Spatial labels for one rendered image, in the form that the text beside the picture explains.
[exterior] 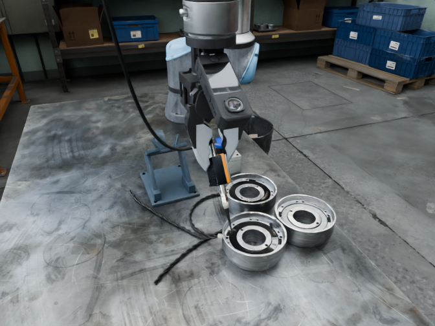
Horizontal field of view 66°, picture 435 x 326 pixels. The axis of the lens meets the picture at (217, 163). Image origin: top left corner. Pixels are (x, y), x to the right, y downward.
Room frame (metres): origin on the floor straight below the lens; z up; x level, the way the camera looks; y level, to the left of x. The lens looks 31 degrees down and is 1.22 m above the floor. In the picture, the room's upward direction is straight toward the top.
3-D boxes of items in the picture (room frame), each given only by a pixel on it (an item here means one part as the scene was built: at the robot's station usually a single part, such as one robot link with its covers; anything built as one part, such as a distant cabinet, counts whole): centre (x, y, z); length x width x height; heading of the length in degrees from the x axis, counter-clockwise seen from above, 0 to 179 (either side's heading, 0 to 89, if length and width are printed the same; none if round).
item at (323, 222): (0.46, -0.15, 0.82); 0.08 x 0.08 x 0.02
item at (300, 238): (0.46, -0.15, 0.82); 0.10 x 0.10 x 0.04
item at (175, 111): (1.00, 0.09, 0.85); 0.15 x 0.15 x 0.10
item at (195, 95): (0.50, 0.01, 1.07); 0.09 x 0.08 x 0.12; 23
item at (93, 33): (3.80, 1.44, 0.64); 0.49 x 0.40 x 0.37; 115
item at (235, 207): (0.53, -0.06, 0.82); 0.10 x 0.10 x 0.04
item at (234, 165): (0.68, -0.01, 0.82); 0.08 x 0.07 x 0.05; 20
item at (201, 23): (0.49, 0.01, 1.15); 0.08 x 0.08 x 0.05
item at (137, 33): (4.01, 0.94, 0.56); 0.52 x 0.38 x 0.22; 107
